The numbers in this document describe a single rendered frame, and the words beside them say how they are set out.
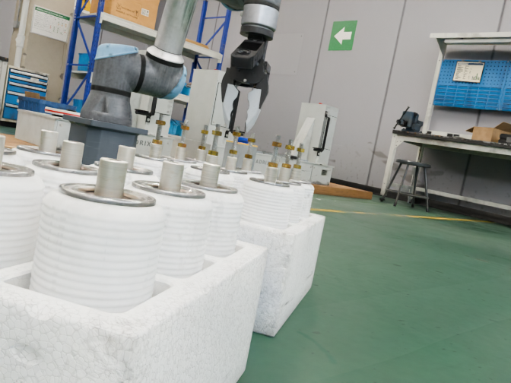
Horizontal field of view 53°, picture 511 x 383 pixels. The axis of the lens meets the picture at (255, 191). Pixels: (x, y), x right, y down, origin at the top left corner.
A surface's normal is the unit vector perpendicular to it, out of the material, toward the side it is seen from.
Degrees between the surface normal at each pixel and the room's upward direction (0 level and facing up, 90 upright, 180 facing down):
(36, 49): 90
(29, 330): 90
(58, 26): 90
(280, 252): 90
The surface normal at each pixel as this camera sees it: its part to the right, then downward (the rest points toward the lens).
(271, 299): -0.27, 0.04
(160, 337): 0.95, 0.20
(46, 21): 0.69, 0.19
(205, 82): -0.69, -0.07
